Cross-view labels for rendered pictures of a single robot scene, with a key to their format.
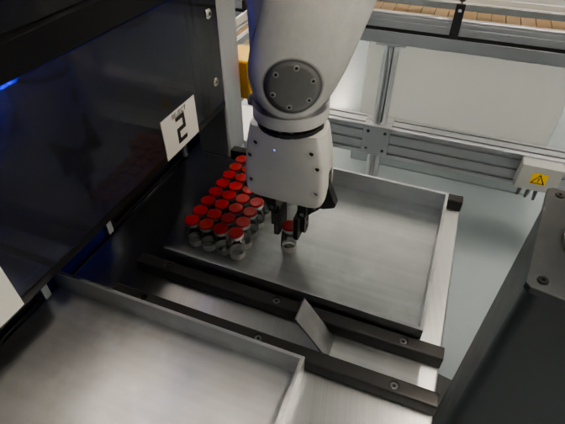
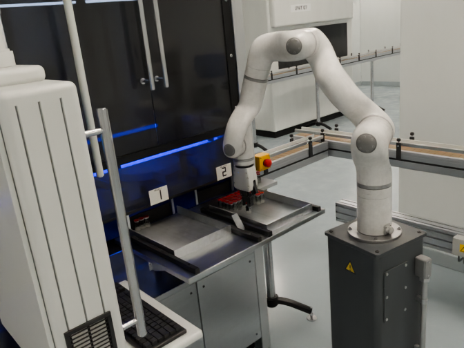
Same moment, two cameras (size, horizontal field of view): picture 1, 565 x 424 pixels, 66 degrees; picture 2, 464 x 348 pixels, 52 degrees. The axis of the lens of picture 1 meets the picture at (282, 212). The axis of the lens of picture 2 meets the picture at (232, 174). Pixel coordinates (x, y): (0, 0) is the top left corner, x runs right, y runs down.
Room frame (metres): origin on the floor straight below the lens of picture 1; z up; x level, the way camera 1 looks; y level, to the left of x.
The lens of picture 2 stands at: (-1.19, -0.82, 1.64)
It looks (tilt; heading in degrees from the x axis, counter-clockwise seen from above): 18 degrees down; 28
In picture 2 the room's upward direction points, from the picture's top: 6 degrees counter-clockwise
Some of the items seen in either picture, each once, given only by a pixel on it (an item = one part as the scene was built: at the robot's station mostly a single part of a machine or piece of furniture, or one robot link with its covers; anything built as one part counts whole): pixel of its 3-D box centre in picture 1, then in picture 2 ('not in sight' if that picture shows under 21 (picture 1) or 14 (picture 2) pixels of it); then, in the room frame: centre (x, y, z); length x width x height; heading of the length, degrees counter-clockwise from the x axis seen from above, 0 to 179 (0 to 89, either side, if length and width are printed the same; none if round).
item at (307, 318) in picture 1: (358, 342); (247, 225); (0.26, -0.08, 0.91); 0.14 x 0.03 x 0.06; 69
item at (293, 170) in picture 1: (290, 152); (245, 175); (0.43, -0.01, 1.05); 0.10 x 0.08 x 0.11; 68
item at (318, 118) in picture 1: (288, 104); (243, 160); (0.43, -0.01, 1.11); 0.09 x 0.08 x 0.03; 68
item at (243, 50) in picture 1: (240, 71); (259, 161); (0.78, 0.08, 1.00); 0.08 x 0.07 x 0.07; 69
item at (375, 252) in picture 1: (315, 227); (259, 208); (0.46, -0.05, 0.90); 0.34 x 0.26 x 0.04; 68
